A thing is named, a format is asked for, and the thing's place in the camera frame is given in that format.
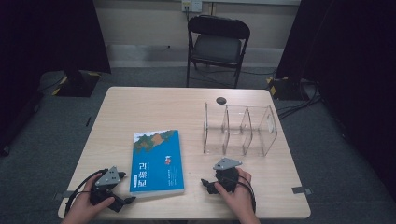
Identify grey tape strip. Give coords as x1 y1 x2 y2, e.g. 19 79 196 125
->
52 189 75 202
290 186 314 196

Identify black floor cables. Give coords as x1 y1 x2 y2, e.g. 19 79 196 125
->
276 81 323 121

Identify blue book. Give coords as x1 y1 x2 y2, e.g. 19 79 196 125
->
129 129 185 199

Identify person's left hand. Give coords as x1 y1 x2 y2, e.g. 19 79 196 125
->
64 173 116 224

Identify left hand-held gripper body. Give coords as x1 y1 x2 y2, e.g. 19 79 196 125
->
89 165 121 206

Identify black stand base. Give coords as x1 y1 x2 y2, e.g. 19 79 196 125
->
51 69 102 98
266 76 312 102

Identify white wall outlet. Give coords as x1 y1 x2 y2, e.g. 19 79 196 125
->
181 0 204 14

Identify black curtain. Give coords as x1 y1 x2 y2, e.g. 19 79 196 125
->
275 0 396 202
0 0 112 157

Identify black folding chair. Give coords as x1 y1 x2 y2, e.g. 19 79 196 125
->
186 14 251 89

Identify clear acrylic book rack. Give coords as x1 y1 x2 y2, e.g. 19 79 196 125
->
203 102 278 158

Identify person's right hand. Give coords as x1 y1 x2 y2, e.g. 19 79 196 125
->
213 167 259 224

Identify thin black floor cable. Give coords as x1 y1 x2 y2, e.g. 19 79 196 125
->
197 65 278 89

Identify right hand-held gripper cable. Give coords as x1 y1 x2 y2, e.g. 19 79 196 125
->
236 175 258 215

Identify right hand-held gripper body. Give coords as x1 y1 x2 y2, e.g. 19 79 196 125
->
212 157 243 194

